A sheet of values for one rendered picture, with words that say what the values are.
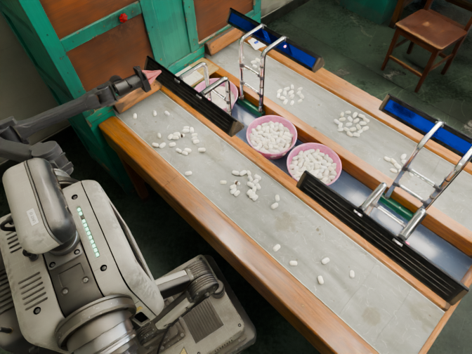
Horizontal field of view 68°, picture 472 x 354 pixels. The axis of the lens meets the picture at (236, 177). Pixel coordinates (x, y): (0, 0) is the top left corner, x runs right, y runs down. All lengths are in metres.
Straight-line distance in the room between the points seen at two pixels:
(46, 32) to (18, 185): 1.08
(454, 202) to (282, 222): 0.81
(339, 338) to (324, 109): 1.19
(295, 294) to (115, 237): 0.84
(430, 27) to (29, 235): 3.22
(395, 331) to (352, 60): 2.67
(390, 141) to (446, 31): 1.63
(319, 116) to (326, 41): 1.93
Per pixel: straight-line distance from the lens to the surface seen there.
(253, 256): 1.50
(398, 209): 1.80
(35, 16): 1.71
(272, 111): 1.98
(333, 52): 3.72
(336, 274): 1.54
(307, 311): 1.45
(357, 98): 2.12
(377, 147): 1.94
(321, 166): 1.80
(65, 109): 1.51
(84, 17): 1.81
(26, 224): 0.70
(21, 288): 0.88
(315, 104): 2.07
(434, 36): 3.35
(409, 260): 1.27
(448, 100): 3.55
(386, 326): 1.54
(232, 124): 1.45
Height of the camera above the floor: 2.17
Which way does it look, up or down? 56 degrees down
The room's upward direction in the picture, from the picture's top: 3 degrees counter-clockwise
